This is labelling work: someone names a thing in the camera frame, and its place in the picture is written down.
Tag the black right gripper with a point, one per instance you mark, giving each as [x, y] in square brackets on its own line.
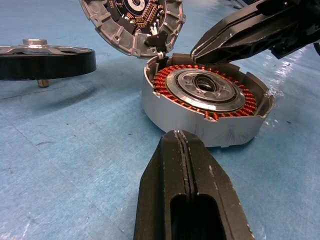
[285, 50]

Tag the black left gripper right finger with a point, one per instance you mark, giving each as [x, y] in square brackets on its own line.
[225, 190]

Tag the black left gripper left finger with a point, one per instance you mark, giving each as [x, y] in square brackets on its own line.
[155, 190]

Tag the silver motor housing copper windings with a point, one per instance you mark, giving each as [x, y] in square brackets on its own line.
[175, 112]

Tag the silver hinged motor lid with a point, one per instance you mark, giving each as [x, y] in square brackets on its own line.
[120, 35]

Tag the black spoked rotor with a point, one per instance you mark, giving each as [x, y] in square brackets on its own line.
[50, 65]

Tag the blue table mat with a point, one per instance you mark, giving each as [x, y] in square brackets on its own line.
[75, 162]

